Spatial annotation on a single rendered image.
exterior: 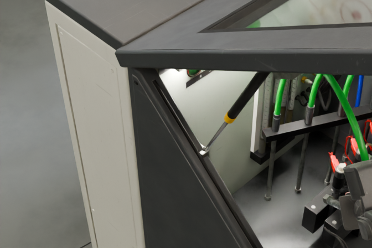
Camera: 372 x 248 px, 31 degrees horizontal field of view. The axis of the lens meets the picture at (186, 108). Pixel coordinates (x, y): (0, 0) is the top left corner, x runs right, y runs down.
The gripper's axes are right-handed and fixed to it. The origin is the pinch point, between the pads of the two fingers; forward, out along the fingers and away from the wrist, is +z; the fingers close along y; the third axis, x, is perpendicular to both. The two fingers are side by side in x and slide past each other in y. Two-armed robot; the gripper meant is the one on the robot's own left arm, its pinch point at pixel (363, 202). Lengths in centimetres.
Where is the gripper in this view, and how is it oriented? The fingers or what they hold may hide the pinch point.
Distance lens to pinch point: 140.5
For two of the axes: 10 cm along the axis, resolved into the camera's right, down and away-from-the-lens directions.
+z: 1.6, -0.2, 9.9
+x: 1.8, 9.8, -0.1
